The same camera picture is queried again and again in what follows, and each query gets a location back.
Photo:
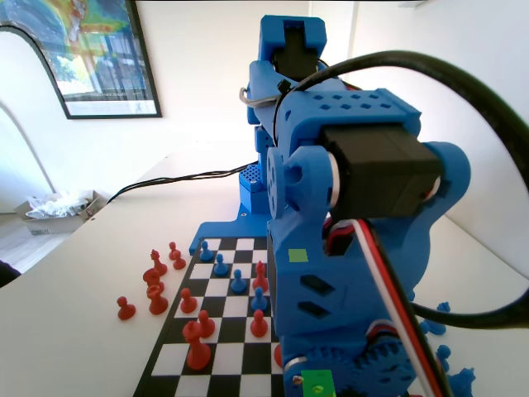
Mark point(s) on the blue geared gripper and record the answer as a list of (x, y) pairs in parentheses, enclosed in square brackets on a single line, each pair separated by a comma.
[(331, 364)]

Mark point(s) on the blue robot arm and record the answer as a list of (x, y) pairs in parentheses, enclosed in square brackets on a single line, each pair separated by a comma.
[(289, 124)]

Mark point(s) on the blue pawn chess piece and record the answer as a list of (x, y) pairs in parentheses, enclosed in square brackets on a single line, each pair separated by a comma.
[(237, 284), (258, 302), (221, 268), (443, 355), (206, 253)]

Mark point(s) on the red pawn chess piece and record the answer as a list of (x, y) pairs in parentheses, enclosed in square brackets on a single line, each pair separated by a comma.
[(179, 261), (173, 252), (126, 311), (206, 326), (188, 304), (258, 326)]

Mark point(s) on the red king chess piece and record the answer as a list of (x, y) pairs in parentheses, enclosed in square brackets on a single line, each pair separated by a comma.
[(198, 351)]

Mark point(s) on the red rook chess piece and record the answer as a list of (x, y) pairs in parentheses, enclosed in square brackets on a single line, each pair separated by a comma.
[(158, 304)]

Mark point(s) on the black and white chessboard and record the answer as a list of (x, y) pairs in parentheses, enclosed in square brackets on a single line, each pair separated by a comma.
[(231, 372)]

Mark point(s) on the cardboard box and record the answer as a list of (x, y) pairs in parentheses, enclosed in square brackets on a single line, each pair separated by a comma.
[(53, 225)]

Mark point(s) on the crumpled clear plastic bags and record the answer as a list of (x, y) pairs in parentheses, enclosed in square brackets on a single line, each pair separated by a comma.
[(62, 204)]

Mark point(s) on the black framed map poster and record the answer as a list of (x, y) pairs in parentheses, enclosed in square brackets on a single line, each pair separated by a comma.
[(95, 49)]

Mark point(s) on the blue base plate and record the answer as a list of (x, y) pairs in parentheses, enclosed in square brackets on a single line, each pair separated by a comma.
[(223, 229)]

